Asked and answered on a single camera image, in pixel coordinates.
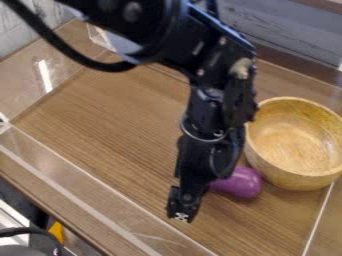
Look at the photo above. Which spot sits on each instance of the clear acrylic tray wall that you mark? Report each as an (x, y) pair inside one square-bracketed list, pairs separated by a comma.
[(112, 223)]

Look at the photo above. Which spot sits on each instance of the purple toy eggplant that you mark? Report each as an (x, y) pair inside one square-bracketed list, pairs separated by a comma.
[(243, 184)]

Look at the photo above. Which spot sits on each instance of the brown wooden bowl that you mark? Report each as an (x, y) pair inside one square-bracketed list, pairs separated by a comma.
[(294, 143)]

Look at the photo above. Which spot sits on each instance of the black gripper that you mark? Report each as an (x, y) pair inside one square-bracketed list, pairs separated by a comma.
[(203, 162)]

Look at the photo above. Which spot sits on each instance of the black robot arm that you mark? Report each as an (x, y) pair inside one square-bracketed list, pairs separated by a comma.
[(179, 34)]

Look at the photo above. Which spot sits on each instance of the clear acrylic corner bracket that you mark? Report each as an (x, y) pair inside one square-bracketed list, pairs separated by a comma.
[(99, 37)]

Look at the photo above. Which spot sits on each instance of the yellow label on device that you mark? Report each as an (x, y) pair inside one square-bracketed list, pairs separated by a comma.
[(56, 230)]

